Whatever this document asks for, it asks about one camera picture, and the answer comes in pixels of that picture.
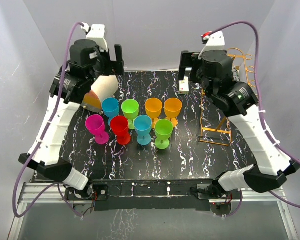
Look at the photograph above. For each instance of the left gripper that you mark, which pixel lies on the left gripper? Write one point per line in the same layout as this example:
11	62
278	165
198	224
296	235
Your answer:
113	67

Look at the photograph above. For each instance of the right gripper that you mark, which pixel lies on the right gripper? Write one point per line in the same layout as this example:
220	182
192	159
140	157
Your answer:
189	60

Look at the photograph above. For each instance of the dark blue wine glass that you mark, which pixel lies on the dark blue wine glass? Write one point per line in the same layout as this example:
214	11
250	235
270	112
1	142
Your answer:
110	107

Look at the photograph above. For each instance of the pale green wine glass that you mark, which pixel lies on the pale green wine glass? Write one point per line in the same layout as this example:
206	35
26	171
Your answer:
130	109

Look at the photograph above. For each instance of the yellow wine glass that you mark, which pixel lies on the yellow wine glass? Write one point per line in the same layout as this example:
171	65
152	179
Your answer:
172	108
153	108

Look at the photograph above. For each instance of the red wine glass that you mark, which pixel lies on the red wine glass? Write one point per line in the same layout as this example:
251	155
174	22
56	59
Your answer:
120	127

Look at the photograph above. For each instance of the light blue wine glass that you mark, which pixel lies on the light blue wine glass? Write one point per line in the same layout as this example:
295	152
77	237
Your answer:
143	126

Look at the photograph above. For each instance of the magenta wine glass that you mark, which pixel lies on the magenta wine glass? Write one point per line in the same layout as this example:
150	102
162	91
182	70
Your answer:
96	126

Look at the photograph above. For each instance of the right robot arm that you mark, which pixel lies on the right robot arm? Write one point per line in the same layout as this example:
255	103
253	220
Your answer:
214	71

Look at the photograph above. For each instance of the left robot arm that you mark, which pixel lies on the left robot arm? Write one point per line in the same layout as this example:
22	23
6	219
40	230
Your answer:
88	70

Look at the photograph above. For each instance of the white cylindrical drum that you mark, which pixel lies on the white cylindrical drum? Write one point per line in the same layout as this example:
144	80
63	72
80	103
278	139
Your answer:
104	87

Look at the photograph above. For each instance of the small white box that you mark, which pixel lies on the small white box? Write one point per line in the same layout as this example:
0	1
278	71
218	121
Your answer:
184	86

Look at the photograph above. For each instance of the black front base bar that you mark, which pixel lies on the black front base bar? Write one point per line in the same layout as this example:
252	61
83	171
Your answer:
148	194

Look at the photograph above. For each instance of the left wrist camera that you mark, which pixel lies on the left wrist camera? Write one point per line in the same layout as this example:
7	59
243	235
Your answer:
96	33

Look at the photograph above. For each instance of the gold wire glass rack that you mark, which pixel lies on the gold wire glass rack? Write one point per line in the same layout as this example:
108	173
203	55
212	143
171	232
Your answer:
217	130

